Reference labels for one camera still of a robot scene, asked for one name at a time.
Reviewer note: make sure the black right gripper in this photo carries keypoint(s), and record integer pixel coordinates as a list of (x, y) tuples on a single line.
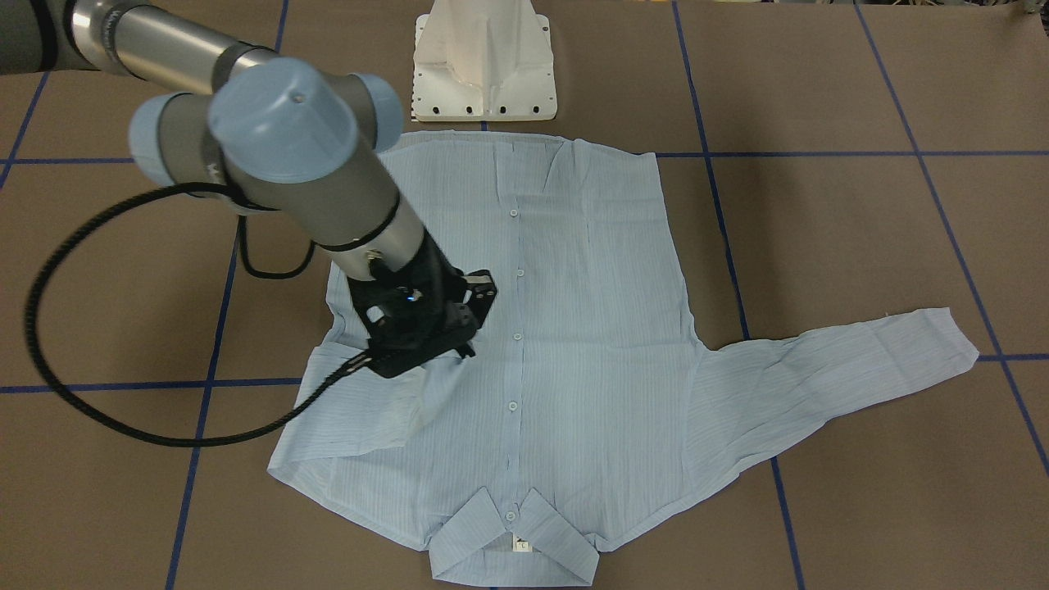
[(440, 274)]

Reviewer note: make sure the light blue button shirt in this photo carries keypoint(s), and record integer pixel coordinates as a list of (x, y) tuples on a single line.
[(591, 411)]

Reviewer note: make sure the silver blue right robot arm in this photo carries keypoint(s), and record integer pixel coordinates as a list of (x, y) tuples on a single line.
[(279, 135)]

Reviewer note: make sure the white pedestal column base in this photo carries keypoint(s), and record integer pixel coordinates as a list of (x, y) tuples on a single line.
[(483, 61)]

